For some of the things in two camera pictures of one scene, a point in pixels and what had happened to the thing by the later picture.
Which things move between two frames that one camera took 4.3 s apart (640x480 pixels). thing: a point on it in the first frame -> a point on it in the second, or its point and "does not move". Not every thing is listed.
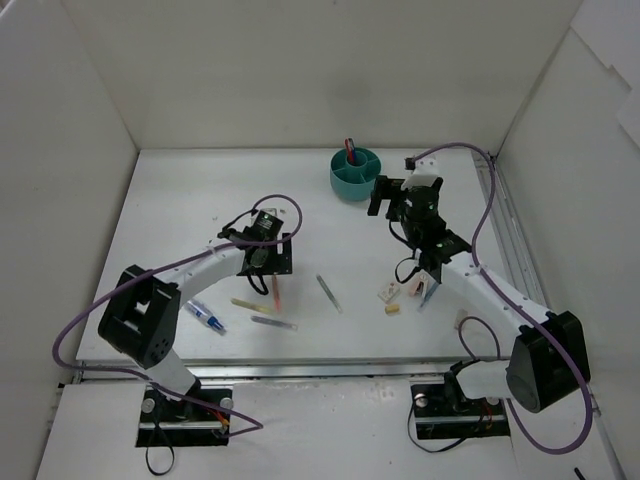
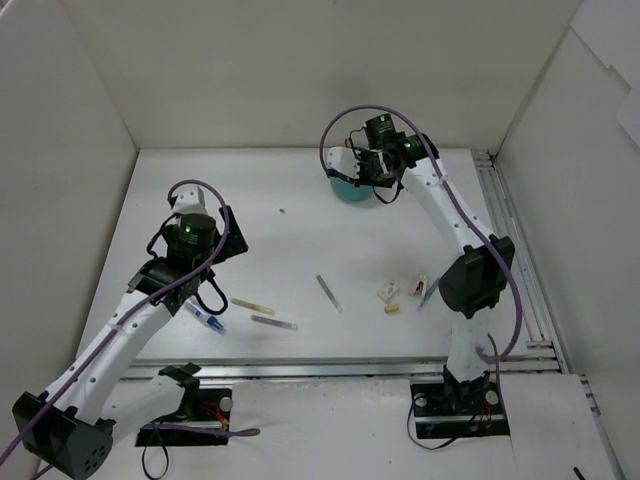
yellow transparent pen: (255, 307) does not move
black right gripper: (392, 192) -> (366, 167)
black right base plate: (443, 411) does not move
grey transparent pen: (274, 322) does not move
